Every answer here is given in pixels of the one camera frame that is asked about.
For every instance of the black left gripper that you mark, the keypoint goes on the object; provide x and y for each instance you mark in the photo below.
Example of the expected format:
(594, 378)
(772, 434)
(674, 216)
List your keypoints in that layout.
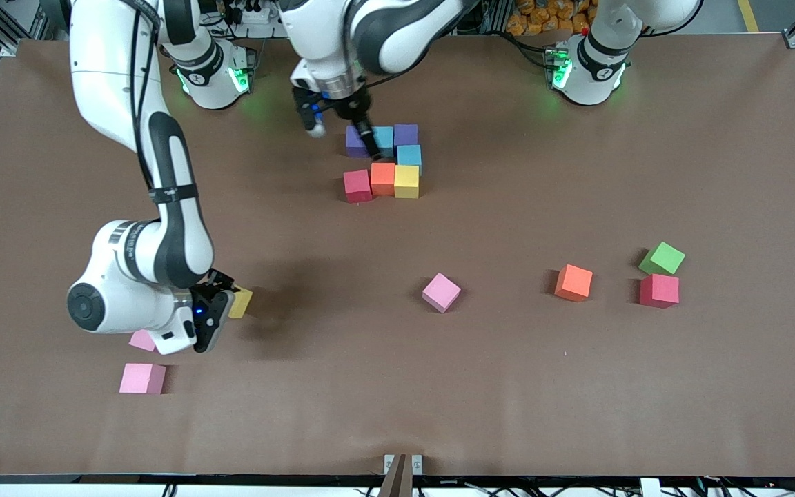
(355, 110)

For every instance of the grey metal mounting bracket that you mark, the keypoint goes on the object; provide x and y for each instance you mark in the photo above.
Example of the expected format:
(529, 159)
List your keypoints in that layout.
(417, 464)

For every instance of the red foam cube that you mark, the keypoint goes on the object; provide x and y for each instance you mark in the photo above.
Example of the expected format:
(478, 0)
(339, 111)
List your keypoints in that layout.
(659, 290)
(357, 186)

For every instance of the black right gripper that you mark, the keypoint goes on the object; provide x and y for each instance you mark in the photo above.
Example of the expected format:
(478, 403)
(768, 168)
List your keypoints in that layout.
(203, 301)

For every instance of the purple foam cube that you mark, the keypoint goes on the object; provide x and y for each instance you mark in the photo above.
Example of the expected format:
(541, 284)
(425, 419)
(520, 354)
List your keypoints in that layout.
(405, 134)
(352, 143)

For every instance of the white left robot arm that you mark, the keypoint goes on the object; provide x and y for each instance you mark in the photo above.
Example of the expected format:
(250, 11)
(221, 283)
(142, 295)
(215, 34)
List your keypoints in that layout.
(597, 69)

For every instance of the green foam cube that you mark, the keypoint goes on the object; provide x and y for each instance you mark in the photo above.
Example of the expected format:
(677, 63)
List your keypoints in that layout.
(662, 259)

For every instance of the light blue foam cube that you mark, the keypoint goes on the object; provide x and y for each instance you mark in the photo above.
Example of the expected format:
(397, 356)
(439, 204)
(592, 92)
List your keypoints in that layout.
(409, 155)

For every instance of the brown table cover sheet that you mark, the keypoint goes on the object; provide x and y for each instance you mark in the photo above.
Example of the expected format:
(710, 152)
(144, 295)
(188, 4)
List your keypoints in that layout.
(335, 386)

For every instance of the white power strip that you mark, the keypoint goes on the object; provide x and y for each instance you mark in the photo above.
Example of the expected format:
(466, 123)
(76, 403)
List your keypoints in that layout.
(256, 14)

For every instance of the pile of orange objects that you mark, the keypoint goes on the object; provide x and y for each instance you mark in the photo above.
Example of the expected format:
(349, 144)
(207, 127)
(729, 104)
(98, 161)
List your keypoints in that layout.
(542, 17)

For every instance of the yellow foam cube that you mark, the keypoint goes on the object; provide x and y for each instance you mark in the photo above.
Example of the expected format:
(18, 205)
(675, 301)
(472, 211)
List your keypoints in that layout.
(406, 181)
(241, 304)

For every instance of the brown tapered strip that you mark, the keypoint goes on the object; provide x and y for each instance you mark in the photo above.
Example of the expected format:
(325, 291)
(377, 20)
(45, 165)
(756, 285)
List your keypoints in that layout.
(397, 480)

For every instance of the light blue cube orange speck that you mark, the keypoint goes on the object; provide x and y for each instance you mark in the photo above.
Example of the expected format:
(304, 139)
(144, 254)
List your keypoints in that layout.
(385, 141)

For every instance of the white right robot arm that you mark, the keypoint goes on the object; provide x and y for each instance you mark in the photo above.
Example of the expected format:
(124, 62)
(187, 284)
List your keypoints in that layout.
(121, 304)

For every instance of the orange foam cube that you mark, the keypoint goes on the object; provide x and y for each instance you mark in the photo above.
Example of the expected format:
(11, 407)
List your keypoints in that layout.
(383, 179)
(573, 283)

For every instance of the pink foam cube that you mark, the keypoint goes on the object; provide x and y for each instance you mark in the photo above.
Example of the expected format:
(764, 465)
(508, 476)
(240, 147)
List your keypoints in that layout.
(142, 340)
(441, 292)
(142, 378)

